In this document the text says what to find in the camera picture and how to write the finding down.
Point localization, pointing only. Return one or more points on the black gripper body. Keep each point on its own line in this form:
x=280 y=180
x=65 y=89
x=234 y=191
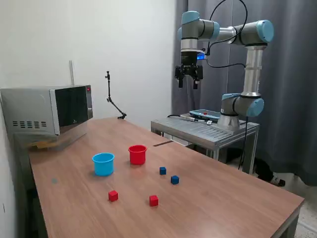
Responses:
x=189 y=58

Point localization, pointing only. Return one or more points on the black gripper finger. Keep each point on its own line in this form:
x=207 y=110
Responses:
x=180 y=74
x=198 y=73

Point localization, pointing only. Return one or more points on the blue wooden cube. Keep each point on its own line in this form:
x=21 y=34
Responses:
x=174 y=180
x=162 y=171

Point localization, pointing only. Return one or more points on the silver blue UR5e robot arm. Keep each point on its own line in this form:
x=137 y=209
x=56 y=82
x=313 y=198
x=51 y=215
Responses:
x=252 y=69

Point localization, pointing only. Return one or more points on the blue teach pendant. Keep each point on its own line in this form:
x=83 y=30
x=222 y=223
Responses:
x=198 y=113

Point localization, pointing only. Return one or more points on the grey metal robot stand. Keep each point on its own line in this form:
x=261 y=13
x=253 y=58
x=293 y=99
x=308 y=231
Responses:
x=198 y=129

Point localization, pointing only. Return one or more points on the grey curtain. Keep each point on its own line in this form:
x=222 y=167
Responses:
x=292 y=74

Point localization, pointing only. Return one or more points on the white thin pole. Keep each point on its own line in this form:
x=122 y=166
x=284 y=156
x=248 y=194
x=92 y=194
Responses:
x=71 y=73

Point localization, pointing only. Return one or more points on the black white shoe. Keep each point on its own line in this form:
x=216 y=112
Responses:
x=265 y=171

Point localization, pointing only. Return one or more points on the blue plastic cup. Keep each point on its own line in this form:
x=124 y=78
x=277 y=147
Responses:
x=103 y=168

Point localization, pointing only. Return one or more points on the red wooden cube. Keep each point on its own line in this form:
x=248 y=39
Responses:
x=113 y=196
x=153 y=201

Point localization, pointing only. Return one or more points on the silver microwave oven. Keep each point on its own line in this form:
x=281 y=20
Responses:
x=29 y=106

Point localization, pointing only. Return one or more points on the wooden block stack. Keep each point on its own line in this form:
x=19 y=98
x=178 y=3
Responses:
x=42 y=145

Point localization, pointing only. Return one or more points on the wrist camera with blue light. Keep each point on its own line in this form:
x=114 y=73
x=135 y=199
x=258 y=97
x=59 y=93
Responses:
x=201 y=56

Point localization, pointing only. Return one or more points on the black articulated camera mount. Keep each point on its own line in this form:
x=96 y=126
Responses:
x=109 y=91

